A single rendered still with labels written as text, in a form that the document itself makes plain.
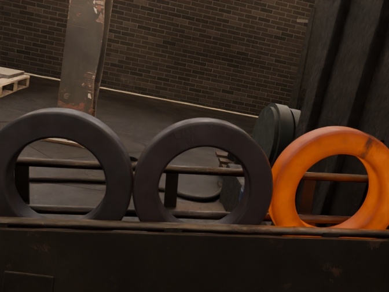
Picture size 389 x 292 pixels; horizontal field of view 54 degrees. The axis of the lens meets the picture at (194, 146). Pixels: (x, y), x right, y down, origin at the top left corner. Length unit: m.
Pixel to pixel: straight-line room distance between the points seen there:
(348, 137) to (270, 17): 6.33
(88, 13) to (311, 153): 2.62
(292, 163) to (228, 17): 6.20
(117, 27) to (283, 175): 6.13
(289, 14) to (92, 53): 4.52
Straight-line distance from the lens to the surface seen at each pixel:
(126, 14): 6.57
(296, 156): 0.52
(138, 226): 0.49
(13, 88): 4.91
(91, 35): 3.01
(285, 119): 1.79
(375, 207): 0.60
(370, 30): 1.02
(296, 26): 6.98
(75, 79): 3.04
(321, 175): 0.61
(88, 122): 0.47
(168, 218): 0.51
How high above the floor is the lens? 0.82
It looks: 13 degrees down
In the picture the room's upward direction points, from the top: 12 degrees clockwise
